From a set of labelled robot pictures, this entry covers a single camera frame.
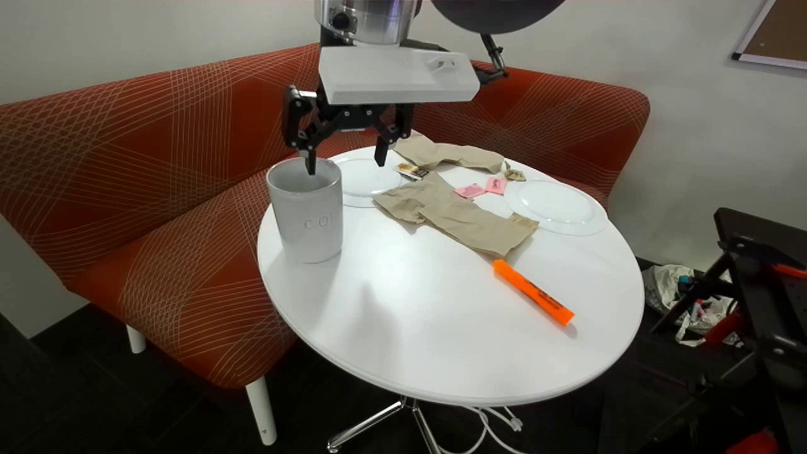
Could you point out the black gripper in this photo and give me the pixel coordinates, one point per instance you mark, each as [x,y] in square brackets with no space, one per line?
[353,117]

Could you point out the white ceramic mug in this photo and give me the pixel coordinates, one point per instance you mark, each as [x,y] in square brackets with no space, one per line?
[306,220]

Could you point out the clear plastic plate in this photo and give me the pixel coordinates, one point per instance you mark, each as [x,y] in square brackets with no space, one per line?
[364,181]
[556,207]

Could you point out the small beige cloth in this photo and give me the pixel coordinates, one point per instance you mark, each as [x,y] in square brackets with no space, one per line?
[444,156]

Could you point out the large beige cloth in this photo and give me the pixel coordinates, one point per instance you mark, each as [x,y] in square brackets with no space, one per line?
[456,220]

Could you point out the pink paper scrap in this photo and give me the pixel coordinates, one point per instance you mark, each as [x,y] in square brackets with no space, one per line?
[489,187]

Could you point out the small metal key object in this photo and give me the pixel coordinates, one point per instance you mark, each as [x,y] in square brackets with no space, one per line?
[513,176]

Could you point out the orange patterned corner sofa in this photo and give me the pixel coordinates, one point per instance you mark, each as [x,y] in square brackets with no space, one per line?
[127,167]

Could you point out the orange marker pen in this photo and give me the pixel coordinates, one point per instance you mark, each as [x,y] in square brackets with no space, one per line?
[531,291]

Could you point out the chrome table base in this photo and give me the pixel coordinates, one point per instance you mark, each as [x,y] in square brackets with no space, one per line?
[364,426]

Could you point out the white crumpled bag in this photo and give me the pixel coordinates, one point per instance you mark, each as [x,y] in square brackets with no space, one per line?
[672,280]

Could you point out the framed cork board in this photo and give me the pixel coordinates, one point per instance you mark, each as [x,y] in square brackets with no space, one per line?
[783,28]

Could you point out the black equipment stand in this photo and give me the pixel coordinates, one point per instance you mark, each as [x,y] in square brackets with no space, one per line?
[770,336]

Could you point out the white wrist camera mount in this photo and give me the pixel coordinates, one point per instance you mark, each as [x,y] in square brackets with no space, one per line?
[395,77]

